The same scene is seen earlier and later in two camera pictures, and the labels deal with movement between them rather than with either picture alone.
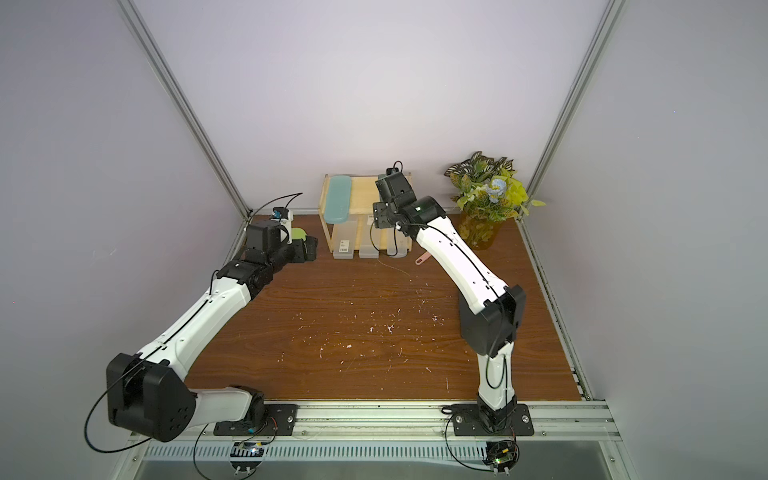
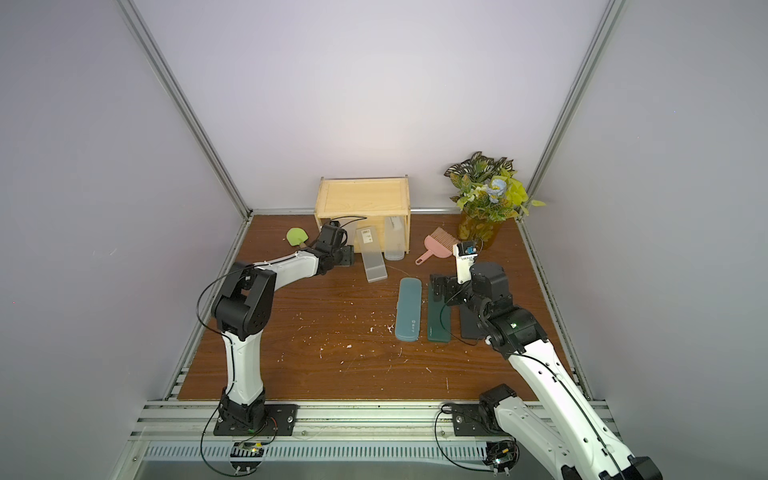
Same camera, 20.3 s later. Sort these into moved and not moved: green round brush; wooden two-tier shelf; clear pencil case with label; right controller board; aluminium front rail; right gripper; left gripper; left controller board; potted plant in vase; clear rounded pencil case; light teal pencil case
Moved: clear pencil case with label; light teal pencil case; right gripper; left gripper
Not moved: aluminium front rail; potted plant in vase; left controller board; right controller board; wooden two-tier shelf; clear rounded pencil case; green round brush
